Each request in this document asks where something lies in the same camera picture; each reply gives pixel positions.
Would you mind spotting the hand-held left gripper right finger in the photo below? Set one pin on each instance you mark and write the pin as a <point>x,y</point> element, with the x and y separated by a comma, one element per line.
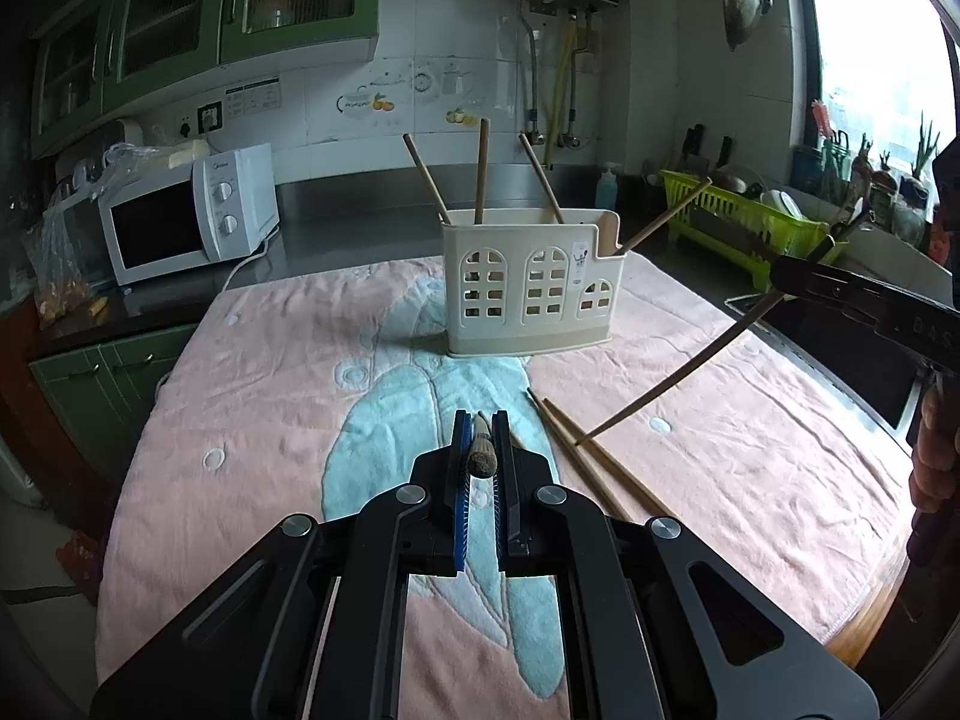
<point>504,517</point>

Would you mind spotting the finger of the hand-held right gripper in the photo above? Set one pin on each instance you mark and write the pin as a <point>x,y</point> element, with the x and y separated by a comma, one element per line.
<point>825,285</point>

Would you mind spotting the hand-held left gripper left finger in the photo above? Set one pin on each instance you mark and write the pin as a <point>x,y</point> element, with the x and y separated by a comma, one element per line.
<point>460,517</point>

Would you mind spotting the brown wooden chopstick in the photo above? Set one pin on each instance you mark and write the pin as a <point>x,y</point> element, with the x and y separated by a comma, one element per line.
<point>622,472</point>
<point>675,382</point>
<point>480,457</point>
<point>426,176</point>
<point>541,176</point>
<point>481,172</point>
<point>664,216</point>
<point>577,457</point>

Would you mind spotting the cream plastic utensil holder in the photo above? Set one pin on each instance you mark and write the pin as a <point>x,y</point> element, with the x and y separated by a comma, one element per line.
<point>525,292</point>

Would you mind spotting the person's right hand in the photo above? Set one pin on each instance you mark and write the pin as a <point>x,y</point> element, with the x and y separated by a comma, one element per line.
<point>937,457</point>

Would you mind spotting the steel kitchen sink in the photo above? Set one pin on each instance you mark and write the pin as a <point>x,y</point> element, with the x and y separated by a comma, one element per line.
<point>847,360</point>

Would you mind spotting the white bowl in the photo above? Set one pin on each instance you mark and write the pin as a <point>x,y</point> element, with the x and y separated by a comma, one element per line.
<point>784,206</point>

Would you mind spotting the green plastic dish rack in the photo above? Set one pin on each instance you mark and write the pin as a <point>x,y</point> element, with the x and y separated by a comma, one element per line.
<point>742,232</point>

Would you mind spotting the potted window plants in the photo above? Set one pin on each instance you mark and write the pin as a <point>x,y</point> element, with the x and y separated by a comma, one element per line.
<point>877,172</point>

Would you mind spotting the dish soap bottle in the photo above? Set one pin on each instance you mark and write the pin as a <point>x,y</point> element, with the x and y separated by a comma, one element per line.
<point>609,191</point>

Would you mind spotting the pink flower-print towel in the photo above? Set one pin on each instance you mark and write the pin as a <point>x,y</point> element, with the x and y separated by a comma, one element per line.
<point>262,390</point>

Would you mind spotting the green base cabinet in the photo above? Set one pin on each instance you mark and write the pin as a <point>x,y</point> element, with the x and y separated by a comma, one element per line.
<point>97,390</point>

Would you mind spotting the white microwave oven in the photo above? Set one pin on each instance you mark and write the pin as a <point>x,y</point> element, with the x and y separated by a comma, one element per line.
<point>157,225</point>

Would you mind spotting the plastic bag of orange snacks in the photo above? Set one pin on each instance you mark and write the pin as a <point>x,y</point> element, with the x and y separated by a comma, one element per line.
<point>64,270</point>

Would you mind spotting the crumpled clear plastic wrap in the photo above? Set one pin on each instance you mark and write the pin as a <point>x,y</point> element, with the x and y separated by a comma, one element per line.
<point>142,161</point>

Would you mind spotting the fruit wall sticker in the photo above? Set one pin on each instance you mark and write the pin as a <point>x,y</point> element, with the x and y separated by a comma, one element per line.
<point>405,94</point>

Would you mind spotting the white wall label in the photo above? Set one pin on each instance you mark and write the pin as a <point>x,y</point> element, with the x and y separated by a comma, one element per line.
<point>253,96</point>

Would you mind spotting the black wall socket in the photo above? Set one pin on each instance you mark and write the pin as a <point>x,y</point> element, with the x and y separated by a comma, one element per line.
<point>210,118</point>

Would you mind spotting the green wall cabinets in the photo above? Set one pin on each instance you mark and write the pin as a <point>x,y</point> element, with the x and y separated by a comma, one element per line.
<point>187,30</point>

